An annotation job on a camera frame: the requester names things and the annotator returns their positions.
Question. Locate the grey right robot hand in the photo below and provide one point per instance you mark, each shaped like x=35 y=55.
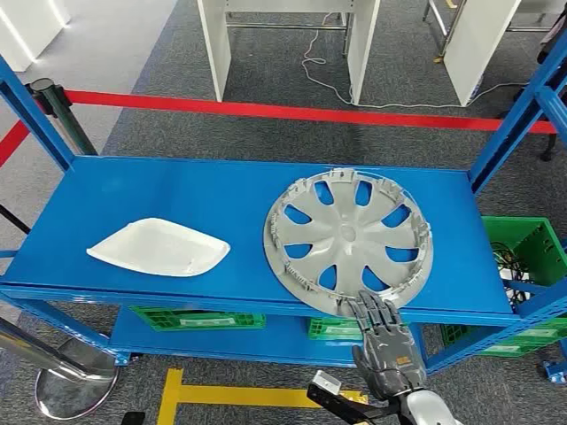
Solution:
x=389 y=358

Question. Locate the silver plastic wheel hubcap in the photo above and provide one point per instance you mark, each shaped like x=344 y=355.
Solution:
x=349 y=234

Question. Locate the white plastic cover part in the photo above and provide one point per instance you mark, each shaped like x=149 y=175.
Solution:
x=159 y=249

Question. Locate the blue metal shelf rack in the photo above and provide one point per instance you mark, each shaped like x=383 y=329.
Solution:
x=177 y=187

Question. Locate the green plastic crate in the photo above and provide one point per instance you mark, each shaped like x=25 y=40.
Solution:
x=531 y=343
x=330 y=329
x=199 y=319
x=540 y=252

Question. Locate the long red barrier belt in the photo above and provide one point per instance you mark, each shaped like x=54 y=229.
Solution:
x=266 y=110

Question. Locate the black stanchion pole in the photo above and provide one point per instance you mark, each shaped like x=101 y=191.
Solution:
x=13 y=219

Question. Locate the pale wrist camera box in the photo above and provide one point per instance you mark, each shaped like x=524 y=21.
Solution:
x=327 y=382

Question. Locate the chrome stanchion post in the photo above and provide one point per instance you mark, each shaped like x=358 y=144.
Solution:
x=75 y=387

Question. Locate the white lit wall panel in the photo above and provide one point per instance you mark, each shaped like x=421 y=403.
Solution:
x=26 y=29

